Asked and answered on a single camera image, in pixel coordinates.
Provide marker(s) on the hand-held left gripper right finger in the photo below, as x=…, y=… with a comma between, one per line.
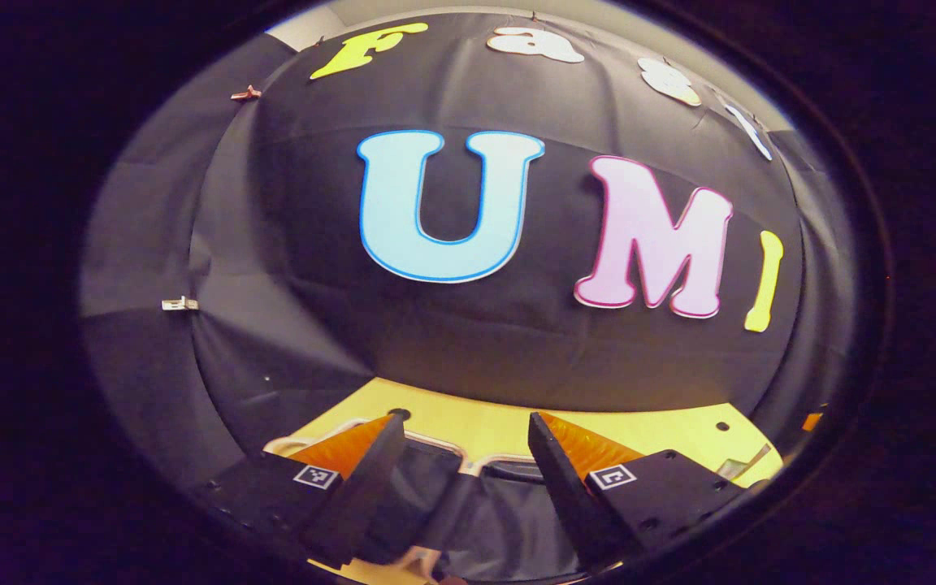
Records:
x=557, y=487

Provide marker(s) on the black backdrop cloth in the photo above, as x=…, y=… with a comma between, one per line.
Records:
x=289, y=244

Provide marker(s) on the white metal clip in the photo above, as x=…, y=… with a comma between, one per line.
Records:
x=179, y=304

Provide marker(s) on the beige scalloped suitcase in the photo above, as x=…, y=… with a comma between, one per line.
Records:
x=500, y=520

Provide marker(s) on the pink clip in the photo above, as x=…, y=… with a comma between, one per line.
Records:
x=245, y=93

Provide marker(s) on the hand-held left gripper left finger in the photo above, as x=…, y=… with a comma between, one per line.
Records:
x=366, y=487

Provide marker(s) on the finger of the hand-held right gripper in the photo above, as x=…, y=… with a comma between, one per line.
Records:
x=812, y=422

